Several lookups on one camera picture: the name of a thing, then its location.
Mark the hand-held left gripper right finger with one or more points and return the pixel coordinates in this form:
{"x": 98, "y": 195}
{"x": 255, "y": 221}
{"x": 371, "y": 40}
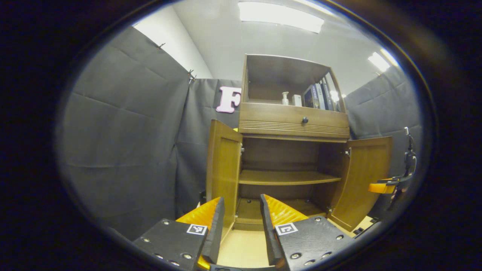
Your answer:
{"x": 270, "y": 237}

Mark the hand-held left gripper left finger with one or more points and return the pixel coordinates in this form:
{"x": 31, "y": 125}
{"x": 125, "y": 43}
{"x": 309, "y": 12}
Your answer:
{"x": 214, "y": 233}

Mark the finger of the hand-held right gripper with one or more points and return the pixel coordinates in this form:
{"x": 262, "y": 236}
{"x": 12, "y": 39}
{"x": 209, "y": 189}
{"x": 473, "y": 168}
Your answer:
{"x": 381, "y": 188}

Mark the wooden cabinet door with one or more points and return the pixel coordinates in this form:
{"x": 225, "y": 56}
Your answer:
{"x": 365, "y": 177}
{"x": 224, "y": 169}

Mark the wooden double-door shoe cabinet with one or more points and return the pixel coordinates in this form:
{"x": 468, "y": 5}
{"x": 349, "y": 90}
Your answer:
{"x": 278, "y": 154}

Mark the metal door hinge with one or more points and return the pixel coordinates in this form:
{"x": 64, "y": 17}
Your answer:
{"x": 329, "y": 210}
{"x": 347, "y": 152}

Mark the wooden cabinet drawer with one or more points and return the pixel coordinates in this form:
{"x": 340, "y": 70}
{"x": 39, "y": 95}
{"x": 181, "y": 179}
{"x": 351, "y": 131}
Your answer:
{"x": 271, "y": 120}

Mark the black tripod stand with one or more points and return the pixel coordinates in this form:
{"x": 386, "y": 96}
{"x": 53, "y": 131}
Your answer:
{"x": 409, "y": 158}

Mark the wooden inner shelf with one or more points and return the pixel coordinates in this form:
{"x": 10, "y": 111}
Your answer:
{"x": 286, "y": 177}

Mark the dark blue book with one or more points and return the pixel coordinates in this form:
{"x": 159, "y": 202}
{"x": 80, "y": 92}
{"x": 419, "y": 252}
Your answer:
{"x": 327, "y": 96}
{"x": 310, "y": 98}

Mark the grey blue book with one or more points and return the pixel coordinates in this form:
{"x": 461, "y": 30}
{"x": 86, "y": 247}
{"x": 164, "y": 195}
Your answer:
{"x": 320, "y": 97}

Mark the small ceiling light panel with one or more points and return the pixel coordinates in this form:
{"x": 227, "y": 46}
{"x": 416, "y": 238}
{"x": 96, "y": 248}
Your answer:
{"x": 381, "y": 61}

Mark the small white box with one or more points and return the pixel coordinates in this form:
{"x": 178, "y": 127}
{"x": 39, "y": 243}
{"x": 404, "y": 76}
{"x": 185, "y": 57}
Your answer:
{"x": 297, "y": 100}

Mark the white pump bottle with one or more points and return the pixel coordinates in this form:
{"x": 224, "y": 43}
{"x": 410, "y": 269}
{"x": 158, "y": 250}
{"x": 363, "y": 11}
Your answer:
{"x": 285, "y": 99}

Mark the long ceiling light panel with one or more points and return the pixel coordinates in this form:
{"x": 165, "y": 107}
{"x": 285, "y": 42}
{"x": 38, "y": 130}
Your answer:
{"x": 280, "y": 15}

